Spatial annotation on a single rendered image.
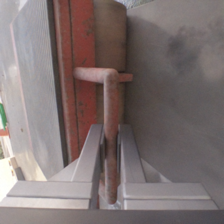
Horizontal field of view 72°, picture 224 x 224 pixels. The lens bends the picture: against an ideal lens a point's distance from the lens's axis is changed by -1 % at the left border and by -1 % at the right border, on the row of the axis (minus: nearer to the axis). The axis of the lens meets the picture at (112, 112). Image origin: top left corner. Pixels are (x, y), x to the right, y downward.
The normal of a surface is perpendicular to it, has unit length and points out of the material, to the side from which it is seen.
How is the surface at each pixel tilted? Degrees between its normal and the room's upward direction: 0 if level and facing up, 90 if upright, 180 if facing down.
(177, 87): 0
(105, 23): 70
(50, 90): 0
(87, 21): 90
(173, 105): 0
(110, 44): 76
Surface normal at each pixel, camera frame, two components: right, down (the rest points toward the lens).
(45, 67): -0.77, 0.19
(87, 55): 0.63, 0.23
